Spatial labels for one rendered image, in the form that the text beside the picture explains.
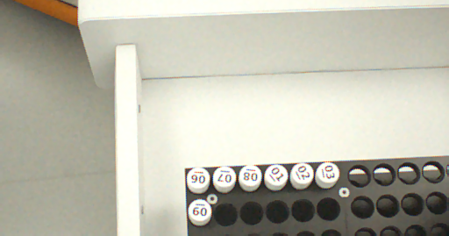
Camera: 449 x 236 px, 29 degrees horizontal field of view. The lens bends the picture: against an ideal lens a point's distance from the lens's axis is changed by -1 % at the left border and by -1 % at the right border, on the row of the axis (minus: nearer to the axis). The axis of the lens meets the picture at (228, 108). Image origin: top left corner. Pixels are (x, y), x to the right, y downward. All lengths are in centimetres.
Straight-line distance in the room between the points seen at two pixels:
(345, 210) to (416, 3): 13
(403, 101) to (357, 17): 9
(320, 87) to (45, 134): 93
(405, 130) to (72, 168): 93
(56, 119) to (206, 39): 96
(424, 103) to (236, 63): 13
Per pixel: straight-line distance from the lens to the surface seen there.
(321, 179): 49
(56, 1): 144
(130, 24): 51
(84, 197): 144
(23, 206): 145
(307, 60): 57
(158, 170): 57
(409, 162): 51
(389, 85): 60
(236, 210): 49
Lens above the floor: 138
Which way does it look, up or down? 70 degrees down
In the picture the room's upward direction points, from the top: 5 degrees clockwise
